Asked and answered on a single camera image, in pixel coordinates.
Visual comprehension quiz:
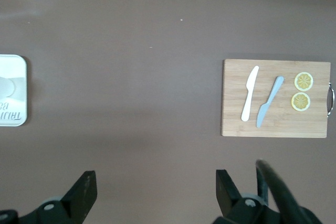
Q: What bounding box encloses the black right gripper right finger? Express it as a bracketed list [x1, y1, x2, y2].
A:
[212, 169, 279, 224]

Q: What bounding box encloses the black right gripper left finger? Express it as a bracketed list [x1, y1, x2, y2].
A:
[18, 170, 98, 224]

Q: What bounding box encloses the bamboo cutting board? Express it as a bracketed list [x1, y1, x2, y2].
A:
[221, 58, 336, 138]

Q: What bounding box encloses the grey plastic knife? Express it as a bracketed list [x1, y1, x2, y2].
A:
[256, 76, 285, 129]

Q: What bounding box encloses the white plastic knife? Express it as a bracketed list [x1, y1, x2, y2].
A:
[240, 65, 260, 122]

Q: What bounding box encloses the yellow lemon slice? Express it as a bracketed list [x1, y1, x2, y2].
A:
[290, 92, 311, 112]
[293, 71, 314, 92]

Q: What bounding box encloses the cream bear print tray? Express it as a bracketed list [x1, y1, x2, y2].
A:
[0, 54, 28, 127]

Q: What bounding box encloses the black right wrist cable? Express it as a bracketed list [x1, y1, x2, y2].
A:
[255, 158, 323, 224]

